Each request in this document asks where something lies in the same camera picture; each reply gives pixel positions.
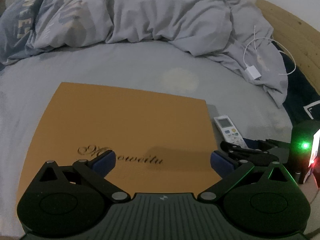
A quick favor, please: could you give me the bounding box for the grey duvet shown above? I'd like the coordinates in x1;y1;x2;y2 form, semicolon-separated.
0;0;289;109

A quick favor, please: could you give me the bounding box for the dark printed pillow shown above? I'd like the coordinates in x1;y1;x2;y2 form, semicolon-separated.
271;40;320;130

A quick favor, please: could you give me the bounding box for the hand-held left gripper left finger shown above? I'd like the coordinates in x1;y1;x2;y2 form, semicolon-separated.
31;150;131;203

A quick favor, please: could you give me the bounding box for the brown cardboard box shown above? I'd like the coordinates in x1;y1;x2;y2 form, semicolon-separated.
17;82;223;239

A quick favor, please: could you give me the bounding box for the white charger cable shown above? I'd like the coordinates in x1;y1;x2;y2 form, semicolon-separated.
243;25;297;77

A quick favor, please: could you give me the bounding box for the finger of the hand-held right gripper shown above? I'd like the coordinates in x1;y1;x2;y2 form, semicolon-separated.
220;141;250;155
229;150;279;167

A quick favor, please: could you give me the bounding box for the wooden headboard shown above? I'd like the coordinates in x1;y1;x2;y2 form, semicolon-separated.
256;0;320;98

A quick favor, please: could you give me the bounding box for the white charger plug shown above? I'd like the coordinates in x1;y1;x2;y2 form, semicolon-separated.
245;65;262;81

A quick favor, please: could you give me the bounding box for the white remote control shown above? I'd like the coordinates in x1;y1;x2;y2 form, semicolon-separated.
214;115;249;149

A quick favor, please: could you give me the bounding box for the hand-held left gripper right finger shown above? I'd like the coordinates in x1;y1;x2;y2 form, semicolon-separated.
199;151;297;203

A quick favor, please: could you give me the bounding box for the grey printed bed sheet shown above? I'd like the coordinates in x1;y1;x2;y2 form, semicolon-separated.
0;39;320;240

